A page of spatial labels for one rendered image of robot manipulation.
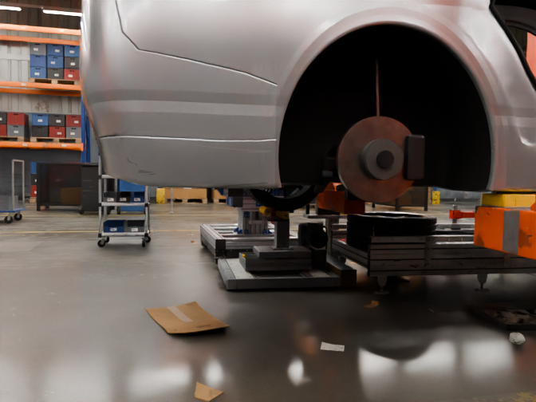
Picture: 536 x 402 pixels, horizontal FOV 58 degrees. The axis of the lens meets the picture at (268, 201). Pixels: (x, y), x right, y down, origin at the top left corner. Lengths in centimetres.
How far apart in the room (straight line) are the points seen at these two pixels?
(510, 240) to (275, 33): 109
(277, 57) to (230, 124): 27
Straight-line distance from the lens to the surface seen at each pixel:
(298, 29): 170
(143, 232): 539
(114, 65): 167
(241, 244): 427
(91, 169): 962
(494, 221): 200
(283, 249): 368
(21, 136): 1351
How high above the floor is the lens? 78
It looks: 3 degrees down
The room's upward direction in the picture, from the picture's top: 1 degrees clockwise
